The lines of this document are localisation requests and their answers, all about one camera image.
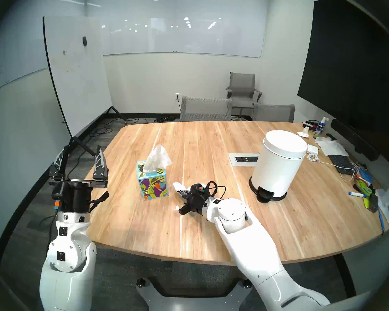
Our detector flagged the rolling whiteboard on stand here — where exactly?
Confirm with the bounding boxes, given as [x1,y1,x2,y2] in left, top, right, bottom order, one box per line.
[43,16,128,157]

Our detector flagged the white tissue sheet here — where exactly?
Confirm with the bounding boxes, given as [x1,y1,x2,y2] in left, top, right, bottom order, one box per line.
[143,145,172,172]
[172,182,191,212]

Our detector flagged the wide glass wall whiteboard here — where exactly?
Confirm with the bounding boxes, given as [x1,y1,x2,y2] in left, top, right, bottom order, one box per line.
[86,0,268,58]

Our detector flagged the white pedal trash can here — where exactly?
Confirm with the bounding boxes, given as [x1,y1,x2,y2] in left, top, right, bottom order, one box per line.
[249,130,308,204]

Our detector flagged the colourful toucan tissue box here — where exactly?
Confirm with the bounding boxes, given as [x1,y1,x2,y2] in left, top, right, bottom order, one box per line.
[137,163,168,201]

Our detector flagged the dark block with yellow edge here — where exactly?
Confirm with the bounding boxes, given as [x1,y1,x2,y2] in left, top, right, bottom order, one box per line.
[363,195,379,213]

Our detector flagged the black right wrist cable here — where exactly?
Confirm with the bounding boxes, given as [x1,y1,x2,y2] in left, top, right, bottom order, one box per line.
[206,181,227,201]

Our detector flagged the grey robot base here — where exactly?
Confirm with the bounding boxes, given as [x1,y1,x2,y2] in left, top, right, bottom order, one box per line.
[136,277,256,311]

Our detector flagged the black keyboard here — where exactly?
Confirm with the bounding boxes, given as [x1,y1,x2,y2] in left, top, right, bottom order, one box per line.
[328,155,357,175]

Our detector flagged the whiteboard cleaner spray bottle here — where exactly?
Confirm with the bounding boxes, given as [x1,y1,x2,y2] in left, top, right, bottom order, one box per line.
[314,117,330,139]

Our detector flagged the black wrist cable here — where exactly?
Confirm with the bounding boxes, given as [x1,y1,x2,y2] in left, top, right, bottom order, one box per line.
[89,191,110,213]
[206,181,227,201]

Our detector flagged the white charger cable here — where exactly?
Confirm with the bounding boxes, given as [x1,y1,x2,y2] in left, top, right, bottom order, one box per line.
[306,152,357,182]

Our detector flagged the grey mesh office chair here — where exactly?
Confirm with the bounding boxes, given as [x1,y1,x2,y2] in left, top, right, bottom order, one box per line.
[180,96,233,122]

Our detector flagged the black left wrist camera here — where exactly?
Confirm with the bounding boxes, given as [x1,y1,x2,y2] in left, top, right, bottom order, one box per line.
[52,184,64,211]

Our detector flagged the green handled scissors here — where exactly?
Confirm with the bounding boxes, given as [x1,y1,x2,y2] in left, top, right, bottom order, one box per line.
[355,179,373,197]

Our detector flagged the wall whiteboard with writing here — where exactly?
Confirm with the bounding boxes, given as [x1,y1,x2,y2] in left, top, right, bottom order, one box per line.
[0,0,85,96]

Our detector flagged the black floor cable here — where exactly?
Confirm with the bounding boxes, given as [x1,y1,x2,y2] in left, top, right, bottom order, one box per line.
[91,118,156,136]

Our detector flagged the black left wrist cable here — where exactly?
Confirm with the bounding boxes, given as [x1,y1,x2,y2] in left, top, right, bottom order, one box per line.
[89,191,110,213]

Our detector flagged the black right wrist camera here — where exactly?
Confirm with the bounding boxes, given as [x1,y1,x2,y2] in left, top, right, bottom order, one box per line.
[191,183,208,198]

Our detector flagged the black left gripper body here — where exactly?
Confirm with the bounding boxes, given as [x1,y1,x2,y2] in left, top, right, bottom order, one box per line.
[49,180,108,213]

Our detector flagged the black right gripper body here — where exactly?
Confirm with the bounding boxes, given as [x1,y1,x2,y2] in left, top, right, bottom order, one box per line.
[179,197,211,217]

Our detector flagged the grey armrest office chair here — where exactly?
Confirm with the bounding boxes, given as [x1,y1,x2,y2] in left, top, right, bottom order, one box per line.
[226,72,262,121]

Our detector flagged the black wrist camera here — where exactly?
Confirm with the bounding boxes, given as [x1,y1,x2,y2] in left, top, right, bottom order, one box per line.
[191,183,208,198]
[52,184,64,211]

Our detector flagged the table power outlet box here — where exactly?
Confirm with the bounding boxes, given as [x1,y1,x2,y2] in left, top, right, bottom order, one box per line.
[228,153,260,167]

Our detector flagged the grey fabric office chair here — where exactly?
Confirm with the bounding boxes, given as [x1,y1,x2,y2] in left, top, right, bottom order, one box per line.
[252,104,295,123]

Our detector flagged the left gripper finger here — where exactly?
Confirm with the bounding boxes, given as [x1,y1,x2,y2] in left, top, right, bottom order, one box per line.
[49,145,70,181]
[92,146,109,181]

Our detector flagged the black video sound bar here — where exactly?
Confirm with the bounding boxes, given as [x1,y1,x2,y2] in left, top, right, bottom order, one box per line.
[331,119,380,162]

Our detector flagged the white paper towel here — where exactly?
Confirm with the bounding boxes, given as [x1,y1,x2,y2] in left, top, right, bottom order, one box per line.
[315,137,349,157]

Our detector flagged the large black wall screen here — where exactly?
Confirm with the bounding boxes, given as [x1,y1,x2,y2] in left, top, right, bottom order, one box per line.
[297,0,389,142]

